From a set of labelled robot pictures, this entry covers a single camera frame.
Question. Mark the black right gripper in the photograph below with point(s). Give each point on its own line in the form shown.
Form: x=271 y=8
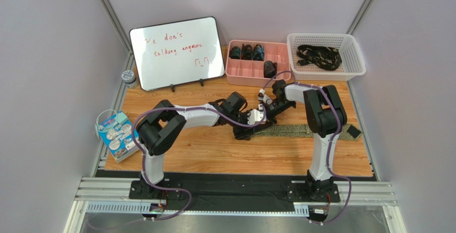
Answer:
x=270 y=111

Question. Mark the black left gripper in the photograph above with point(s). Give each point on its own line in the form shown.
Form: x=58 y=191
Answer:
x=247 y=128

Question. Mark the green patterned tie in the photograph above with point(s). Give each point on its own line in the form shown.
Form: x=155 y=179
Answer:
x=349 y=132

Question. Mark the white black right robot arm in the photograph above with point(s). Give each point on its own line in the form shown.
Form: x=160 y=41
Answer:
x=326 y=117

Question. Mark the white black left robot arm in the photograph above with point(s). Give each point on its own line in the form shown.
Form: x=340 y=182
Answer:
x=156 y=130

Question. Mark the rolled dark tie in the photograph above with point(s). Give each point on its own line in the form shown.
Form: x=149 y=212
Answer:
x=235 y=52
x=269 y=69
x=247 y=52
x=258 y=53

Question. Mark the pink divided organizer box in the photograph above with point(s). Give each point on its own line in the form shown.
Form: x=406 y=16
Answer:
x=250 y=73

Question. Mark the white plastic basket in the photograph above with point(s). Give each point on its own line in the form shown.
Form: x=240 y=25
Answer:
x=353 y=63

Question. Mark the black camouflage tie in basket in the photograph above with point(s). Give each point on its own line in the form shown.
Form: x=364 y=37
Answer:
x=326 y=58

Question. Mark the light blue power adapter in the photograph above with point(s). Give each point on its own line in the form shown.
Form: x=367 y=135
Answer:
x=121 y=118

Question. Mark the small patterned round jar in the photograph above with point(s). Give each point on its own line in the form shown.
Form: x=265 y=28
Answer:
x=130 y=79

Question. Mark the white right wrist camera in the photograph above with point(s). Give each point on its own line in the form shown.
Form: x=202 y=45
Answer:
x=263 y=97

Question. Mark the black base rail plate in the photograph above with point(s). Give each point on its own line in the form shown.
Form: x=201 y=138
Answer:
x=231 y=192

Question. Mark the white whiteboard black frame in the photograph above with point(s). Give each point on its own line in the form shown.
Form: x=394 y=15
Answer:
x=177 y=53

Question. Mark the aluminium frame rail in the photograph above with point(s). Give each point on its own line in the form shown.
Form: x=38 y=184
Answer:
x=110 y=195

